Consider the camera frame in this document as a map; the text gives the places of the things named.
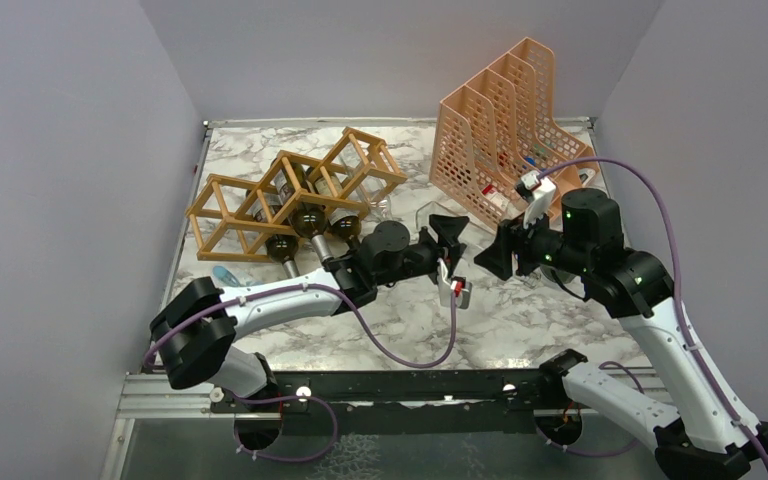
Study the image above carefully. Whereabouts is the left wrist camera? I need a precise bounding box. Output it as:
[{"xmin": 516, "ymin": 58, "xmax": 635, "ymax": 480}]
[{"xmin": 438, "ymin": 275, "xmax": 473, "ymax": 310}]

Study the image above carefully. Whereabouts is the clear tall glass bottle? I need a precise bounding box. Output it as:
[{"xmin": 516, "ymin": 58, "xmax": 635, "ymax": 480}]
[{"xmin": 414, "ymin": 201, "xmax": 491, "ymax": 263}]

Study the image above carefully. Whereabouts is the green wine bottle white label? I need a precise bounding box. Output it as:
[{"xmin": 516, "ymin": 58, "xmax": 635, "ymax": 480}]
[{"xmin": 312, "ymin": 174, "xmax": 362, "ymax": 250}]

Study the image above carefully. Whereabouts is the wooden wine rack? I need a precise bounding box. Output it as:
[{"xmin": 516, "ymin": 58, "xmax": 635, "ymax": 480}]
[{"xmin": 186, "ymin": 127, "xmax": 407, "ymax": 263}]

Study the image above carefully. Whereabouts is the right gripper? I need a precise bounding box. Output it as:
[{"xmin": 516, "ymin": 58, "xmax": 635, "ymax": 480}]
[{"xmin": 475, "ymin": 201, "xmax": 592, "ymax": 280}]

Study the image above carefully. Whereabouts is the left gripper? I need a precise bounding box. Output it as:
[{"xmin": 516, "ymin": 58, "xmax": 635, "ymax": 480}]
[{"xmin": 375, "ymin": 215, "xmax": 469, "ymax": 288}]

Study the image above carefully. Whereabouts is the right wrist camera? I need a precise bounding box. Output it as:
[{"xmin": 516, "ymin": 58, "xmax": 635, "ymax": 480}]
[{"xmin": 515, "ymin": 170, "xmax": 557, "ymax": 227}]

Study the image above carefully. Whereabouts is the clear round glass bottle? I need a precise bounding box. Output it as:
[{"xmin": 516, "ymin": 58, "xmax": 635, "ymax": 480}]
[{"xmin": 534, "ymin": 265, "xmax": 575, "ymax": 287}]

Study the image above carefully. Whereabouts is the dark wine bottle black neck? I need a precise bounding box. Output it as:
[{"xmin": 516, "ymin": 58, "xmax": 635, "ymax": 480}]
[{"xmin": 272, "ymin": 158, "xmax": 334, "ymax": 262}]

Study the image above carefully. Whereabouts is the orange plastic file organizer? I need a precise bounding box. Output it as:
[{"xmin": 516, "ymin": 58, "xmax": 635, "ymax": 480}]
[{"xmin": 430, "ymin": 38, "xmax": 600, "ymax": 228}]

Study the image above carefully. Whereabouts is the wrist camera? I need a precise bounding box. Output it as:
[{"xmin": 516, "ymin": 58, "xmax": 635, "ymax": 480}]
[
  {"xmin": 438, "ymin": 275, "xmax": 473, "ymax": 310},
  {"xmin": 515, "ymin": 170, "xmax": 557, "ymax": 227}
]

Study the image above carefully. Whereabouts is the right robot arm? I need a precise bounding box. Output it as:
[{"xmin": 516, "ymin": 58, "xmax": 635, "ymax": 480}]
[{"xmin": 475, "ymin": 188, "xmax": 768, "ymax": 479}]

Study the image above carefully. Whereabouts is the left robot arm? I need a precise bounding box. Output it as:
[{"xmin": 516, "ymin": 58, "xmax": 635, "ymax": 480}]
[{"xmin": 144, "ymin": 214, "xmax": 471, "ymax": 411}]

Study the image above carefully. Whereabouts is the blue white sticker disc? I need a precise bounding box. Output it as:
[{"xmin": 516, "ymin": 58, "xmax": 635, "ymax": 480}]
[{"xmin": 212, "ymin": 265, "xmax": 256, "ymax": 288}]

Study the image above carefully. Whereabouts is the green wine bottle silver neck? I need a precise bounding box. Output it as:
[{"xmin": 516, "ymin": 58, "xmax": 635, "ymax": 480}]
[{"xmin": 249, "ymin": 193, "xmax": 300, "ymax": 278}]

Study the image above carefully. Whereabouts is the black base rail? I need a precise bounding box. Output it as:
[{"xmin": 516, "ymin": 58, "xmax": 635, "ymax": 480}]
[{"xmin": 210, "ymin": 368, "xmax": 571, "ymax": 436}]

